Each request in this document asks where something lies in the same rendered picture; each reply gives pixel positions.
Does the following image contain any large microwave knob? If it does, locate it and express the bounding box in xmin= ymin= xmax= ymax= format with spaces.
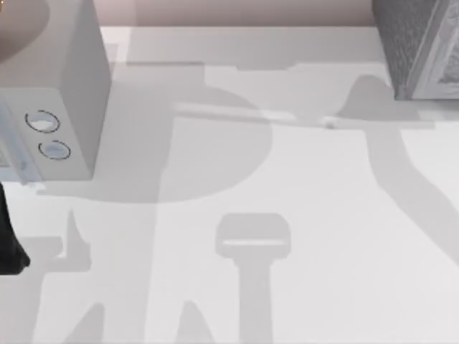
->
xmin=24 ymin=110 xmax=61 ymax=134

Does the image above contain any small microwave knob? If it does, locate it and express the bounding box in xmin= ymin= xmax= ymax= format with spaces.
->
xmin=38 ymin=140 xmax=72 ymax=161

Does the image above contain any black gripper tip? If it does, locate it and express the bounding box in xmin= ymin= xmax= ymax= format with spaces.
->
xmin=0 ymin=181 xmax=31 ymax=277

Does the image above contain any pale microwave oven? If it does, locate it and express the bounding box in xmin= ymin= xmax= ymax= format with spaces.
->
xmin=0 ymin=0 xmax=111 ymax=186

